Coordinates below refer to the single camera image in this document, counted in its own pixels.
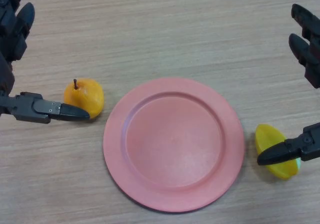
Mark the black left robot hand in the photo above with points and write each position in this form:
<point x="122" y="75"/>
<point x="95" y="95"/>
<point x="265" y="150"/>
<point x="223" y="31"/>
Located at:
<point x="27" y="108"/>

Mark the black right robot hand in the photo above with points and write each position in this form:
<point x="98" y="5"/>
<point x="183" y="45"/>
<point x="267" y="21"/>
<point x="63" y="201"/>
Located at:
<point x="310" y="144"/>

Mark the yellow pear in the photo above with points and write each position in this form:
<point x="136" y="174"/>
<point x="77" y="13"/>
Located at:
<point x="85" y="96"/>

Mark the pink round plate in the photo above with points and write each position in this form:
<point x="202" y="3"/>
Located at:
<point x="175" y="146"/>

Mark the yellow starfruit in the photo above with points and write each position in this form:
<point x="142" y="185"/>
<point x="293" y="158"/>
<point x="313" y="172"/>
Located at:
<point x="270" y="136"/>

